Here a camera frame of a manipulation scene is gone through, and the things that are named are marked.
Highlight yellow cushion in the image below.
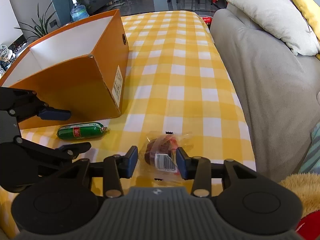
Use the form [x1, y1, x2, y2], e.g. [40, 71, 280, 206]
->
[285, 0, 320, 61]

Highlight yellow checkered tablecloth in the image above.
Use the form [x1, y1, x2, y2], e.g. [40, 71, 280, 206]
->
[0, 10, 257, 239]

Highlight beige sofa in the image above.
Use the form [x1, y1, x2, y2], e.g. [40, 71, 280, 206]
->
[210, 5, 319, 181]

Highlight cream cushion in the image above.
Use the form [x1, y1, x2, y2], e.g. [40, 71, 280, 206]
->
[227, 0, 319, 56]

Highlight clear bag red dates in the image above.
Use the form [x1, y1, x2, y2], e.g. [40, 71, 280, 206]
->
[139, 131, 193, 174]

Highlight green sausage stick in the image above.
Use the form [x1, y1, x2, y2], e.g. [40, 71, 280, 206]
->
[56, 122, 108, 140]

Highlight striped teal cushion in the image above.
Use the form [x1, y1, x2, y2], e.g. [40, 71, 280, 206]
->
[298, 123, 320, 174]

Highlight potted long-leaf plant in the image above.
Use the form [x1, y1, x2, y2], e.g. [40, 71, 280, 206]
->
[15, 2, 56, 40]

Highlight blue water jug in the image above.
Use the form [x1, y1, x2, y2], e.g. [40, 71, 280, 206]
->
[70, 0, 89, 22]

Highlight red bag on floor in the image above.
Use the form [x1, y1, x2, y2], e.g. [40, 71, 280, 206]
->
[201, 16, 213, 26]

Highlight orange cardboard storage box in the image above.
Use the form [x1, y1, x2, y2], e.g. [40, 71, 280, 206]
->
[1, 10, 129, 124]

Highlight yellow plush toy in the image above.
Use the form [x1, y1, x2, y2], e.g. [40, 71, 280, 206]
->
[279, 173, 320, 217]

